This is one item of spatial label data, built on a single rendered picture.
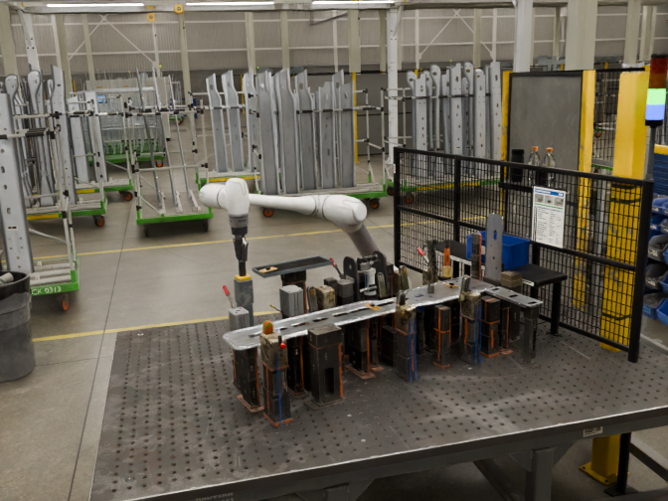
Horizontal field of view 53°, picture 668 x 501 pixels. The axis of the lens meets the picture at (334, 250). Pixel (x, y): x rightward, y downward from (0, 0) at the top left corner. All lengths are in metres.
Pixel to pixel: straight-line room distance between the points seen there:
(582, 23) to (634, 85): 7.45
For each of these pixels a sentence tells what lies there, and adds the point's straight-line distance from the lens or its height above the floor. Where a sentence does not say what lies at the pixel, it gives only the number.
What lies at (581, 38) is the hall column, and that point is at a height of 2.38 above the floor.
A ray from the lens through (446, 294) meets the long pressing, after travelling 3.25.
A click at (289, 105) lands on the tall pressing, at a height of 1.58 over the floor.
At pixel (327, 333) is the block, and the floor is 1.02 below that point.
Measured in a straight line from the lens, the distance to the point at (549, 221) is 3.57.
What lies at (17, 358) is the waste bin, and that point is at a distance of 5.30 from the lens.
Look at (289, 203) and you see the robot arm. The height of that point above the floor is 1.45.
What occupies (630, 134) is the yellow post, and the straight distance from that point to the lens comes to 3.28.
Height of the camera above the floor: 2.06
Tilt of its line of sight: 15 degrees down
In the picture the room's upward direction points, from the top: 2 degrees counter-clockwise
